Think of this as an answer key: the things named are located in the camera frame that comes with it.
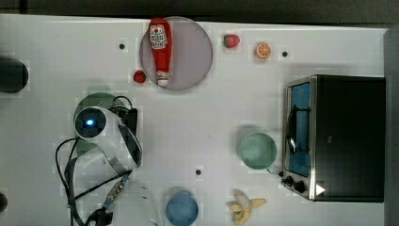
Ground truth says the red ketchup bottle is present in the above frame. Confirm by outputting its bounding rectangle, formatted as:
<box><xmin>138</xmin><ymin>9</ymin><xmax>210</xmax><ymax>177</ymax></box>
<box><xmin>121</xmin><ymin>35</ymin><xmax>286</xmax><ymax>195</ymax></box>
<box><xmin>149</xmin><ymin>18</ymin><xmax>172</xmax><ymax>87</ymax></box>

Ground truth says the small red toy tomato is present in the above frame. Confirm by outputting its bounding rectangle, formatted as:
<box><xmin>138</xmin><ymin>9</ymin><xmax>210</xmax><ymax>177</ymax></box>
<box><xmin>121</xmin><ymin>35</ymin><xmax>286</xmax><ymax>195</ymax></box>
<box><xmin>133</xmin><ymin>70</ymin><xmax>147</xmax><ymax>84</ymax></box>

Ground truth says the red toy strawberry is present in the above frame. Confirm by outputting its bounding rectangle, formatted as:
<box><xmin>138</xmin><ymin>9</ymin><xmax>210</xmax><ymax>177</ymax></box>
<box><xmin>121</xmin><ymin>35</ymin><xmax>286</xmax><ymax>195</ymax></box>
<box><xmin>223</xmin><ymin>34</ymin><xmax>241</xmax><ymax>49</ymax></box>

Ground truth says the toy orange half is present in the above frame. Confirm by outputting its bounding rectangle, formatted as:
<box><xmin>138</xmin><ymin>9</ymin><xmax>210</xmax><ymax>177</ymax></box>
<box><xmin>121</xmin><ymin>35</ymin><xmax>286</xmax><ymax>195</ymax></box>
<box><xmin>254</xmin><ymin>42</ymin><xmax>271</xmax><ymax>59</ymax></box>

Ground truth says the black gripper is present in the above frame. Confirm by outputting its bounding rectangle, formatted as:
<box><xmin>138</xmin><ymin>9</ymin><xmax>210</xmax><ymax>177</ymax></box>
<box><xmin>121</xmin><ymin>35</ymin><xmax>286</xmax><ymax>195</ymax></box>
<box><xmin>121</xmin><ymin>108</ymin><xmax>138</xmax><ymax>135</ymax></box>

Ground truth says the blue cup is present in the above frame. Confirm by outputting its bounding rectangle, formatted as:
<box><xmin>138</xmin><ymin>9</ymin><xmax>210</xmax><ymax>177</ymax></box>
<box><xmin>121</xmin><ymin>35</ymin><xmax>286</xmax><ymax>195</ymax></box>
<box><xmin>166</xmin><ymin>190</ymin><xmax>200</xmax><ymax>226</ymax></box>

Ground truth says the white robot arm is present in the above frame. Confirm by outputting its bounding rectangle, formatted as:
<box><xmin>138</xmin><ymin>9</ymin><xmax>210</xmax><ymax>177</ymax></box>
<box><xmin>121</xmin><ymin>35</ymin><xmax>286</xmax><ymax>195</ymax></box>
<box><xmin>65</xmin><ymin>106</ymin><xmax>164</xmax><ymax>226</ymax></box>

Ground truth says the grey round object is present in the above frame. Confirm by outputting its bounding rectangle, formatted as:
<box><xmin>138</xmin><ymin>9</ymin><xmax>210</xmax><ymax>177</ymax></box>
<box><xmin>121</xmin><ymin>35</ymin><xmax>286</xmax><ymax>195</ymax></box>
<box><xmin>0</xmin><ymin>193</ymin><xmax>8</xmax><ymax>213</ymax></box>

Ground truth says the green cup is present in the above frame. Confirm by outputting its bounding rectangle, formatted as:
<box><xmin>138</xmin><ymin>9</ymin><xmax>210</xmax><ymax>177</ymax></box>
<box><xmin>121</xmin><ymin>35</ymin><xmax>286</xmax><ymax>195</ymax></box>
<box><xmin>238</xmin><ymin>132</ymin><xmax>277</xmax><ymax>173</ymax></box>

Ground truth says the grey round plate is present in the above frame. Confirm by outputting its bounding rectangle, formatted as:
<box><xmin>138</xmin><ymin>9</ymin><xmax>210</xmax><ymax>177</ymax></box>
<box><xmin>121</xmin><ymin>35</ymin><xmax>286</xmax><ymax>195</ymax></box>
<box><xmin>138</xmin><ymin>16</ymin><xmax>215</xmax><ymax>92</ymax></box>

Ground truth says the black pot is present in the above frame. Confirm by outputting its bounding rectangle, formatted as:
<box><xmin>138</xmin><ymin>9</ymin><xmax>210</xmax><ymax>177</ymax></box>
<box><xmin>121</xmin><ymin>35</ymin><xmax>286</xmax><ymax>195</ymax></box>
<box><xmin>0</xmin><ymin>56</ymin><xmax>29</xmax><ymax>93</ymax></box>

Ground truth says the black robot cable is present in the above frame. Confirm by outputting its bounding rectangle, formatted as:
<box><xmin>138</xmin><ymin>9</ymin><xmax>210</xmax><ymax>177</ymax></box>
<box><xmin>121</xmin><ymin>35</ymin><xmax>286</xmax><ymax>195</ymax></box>
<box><xmin>55</xmin><ymin>95</ymin><xmax>134</xmax><ymax>226</ymax></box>

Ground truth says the green plastic strainer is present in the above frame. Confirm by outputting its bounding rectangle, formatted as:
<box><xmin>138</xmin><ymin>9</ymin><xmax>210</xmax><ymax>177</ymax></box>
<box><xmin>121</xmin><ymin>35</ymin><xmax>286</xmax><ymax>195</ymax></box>
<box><xmin>73</xmin><ymin>92</ymin><xmax>125</xmax><ymax>155</ymax></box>

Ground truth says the black toaster oven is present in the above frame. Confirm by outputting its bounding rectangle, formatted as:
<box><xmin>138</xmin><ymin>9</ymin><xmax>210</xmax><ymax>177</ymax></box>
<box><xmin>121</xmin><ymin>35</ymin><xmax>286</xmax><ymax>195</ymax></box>
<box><xmin>279</xmin><ymin>74</ymin><xmax>386</xmax><ymax>202</ymax></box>

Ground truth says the peeled toy banana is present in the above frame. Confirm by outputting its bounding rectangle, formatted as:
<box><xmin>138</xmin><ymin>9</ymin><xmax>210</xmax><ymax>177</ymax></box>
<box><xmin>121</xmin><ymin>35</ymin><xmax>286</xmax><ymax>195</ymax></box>
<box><xmin>229</xmin><ymin>189</ymin><xmax>266</xmax><ymax>226</ymax></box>

